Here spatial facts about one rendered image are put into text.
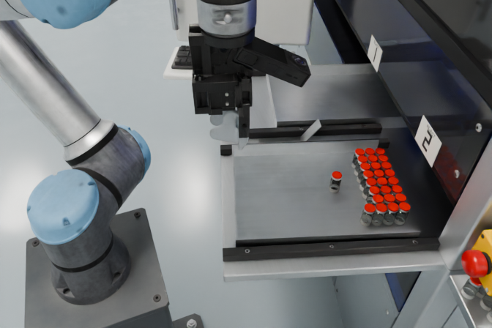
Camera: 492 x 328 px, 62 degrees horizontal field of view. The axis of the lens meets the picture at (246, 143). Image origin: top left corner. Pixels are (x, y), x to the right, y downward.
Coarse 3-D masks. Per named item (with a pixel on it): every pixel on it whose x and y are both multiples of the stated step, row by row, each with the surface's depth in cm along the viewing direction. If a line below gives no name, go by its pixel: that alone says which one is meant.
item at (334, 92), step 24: (312, 72) 121; (336, 72) 122; (360, 72) 122; (288, 96) 114; (312, 96) 114; (336, 96) 114; (360, 96) 114; (384, 96) 114; (288, 120) 100; (312, 120) 100; (336, 120) 101; (360, 120) 101; (384, 120) 102
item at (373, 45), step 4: (372, 36) 105; (372, 40) 105; (372, 44) 105; (376, 44) 102; (372, 48) 105; (380, 48) 100; (368, 52) 108; (372, 52) 105; (376, 52) 102; (380, 52) 100; (368, 56) 108; (372, 56) 105; (376, 56) 102; (380, 56) 100; (372, 60) 105; (376, 60) 102; (376, 64) 102; (376, 68) 103
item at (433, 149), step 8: (424, 120) 79; (424, 128) 79; (416, 136) 83; (424, 136) 79; (424, 144) 79; (432, 144) 76; (440, 144) 73; (424, 152) 80; (432, 152) 76; (432, 160) 77
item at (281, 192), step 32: (256, 160) 94; (288, 160) 94; (320, 160) 94; (256, 192) 87; (288, 192) 87; (320, 192) 87; (352, 192) 87; (256, 224) 80; (288, 224) 80; (320, 224) 80; (352, 224) 80; (384, 224) 80
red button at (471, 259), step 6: (468, 252) 61; (474, 252) 60; (480, 252) 60; (462, 258) 62; (468, 258) 60; (474, 258) 60; (480, 258) 59; (462, 264) 62; (468, 264) 60; (474, 264) 59; (480, 264) 59; (486, 264) 59; (468, 270) 60; (474, 270) 59; (480, 270) 59; (486, 270) 59; (474, 276) 60; (480, 276) 60
